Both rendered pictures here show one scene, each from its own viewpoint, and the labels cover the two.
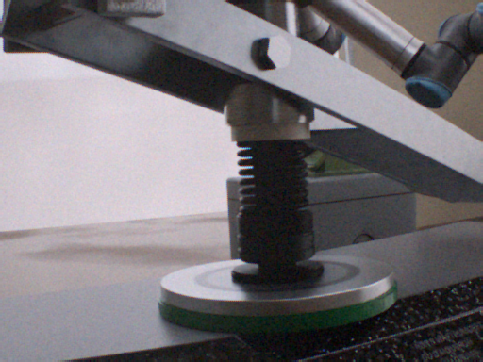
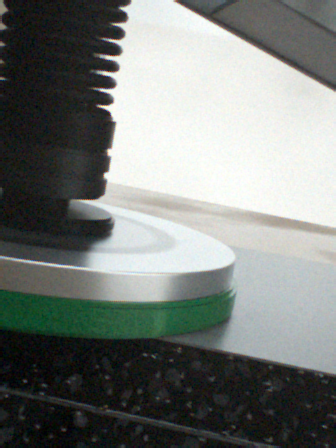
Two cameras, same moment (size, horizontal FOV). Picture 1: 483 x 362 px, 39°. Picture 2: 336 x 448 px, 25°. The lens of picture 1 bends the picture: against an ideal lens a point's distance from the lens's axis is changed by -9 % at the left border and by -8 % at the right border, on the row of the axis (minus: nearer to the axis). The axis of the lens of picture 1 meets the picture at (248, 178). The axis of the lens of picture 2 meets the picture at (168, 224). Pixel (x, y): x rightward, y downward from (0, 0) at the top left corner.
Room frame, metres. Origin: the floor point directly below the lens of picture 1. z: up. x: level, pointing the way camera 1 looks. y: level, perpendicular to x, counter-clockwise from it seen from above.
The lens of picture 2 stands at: (0.37, -0.29, 0.90)
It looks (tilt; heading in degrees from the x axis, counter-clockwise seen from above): 8 degrees down; 34
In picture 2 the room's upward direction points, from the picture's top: 11 degrees clockwise
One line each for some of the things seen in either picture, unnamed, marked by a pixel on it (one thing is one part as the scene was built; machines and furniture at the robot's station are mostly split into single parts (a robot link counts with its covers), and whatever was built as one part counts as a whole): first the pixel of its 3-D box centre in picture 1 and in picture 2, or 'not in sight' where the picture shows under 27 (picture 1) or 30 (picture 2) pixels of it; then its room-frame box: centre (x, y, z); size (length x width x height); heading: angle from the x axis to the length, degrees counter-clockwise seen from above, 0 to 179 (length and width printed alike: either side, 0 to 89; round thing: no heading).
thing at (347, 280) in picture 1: (277, 281); (31, 228); (0.65, -0.02, 0.83); 0.21 x 0.21 x 0.01
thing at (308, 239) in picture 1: (275, 238); (43, 152); (0.65, -0.02, 0.87); 0.07 x 0.07 x 0.01
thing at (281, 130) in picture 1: (270, 120); not in sight; (0.65, -0.02, 0.97); 0.07 x 0.07 x 0.04
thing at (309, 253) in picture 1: (276, 251); (39, 175); (0.65, -0.02, 0.85); 0.07 x 0.07 x 0.01
